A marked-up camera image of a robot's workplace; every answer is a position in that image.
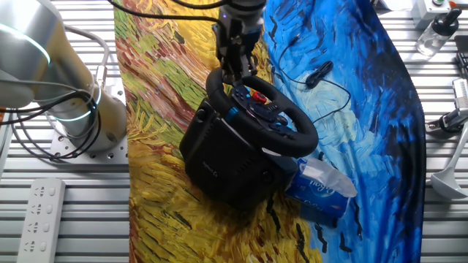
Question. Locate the white button box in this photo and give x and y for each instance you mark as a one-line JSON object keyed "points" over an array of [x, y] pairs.
{"points": [[426, 12]]}

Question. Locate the black keyboard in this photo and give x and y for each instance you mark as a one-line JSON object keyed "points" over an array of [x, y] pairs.
{"points": [[463, 65]]}

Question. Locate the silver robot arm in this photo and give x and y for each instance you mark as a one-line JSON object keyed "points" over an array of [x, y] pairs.
{"points": [[22, 55]]}

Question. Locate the white power strip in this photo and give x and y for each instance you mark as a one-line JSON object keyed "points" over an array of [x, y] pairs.
{"points": [[40, 219]]}

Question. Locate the black steering wheel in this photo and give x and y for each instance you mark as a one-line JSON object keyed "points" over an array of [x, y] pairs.
{"points": [[219, 91]]}

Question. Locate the blue tissue pack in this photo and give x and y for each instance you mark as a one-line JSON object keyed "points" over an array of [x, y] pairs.
{"points": [[318, 199]]}

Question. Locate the painted wheatfield cloth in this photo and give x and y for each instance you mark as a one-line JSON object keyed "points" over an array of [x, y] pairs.
{"points": [[365, 146]]}

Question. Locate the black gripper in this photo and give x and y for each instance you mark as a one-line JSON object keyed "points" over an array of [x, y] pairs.
{"points": [[237, 40]]}

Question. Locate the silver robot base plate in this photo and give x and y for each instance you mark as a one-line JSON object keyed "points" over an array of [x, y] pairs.
{"points": [[109, 157]]}

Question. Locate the clear spray bottle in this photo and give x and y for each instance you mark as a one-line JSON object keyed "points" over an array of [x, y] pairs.
{"points": [[433, 38]]}

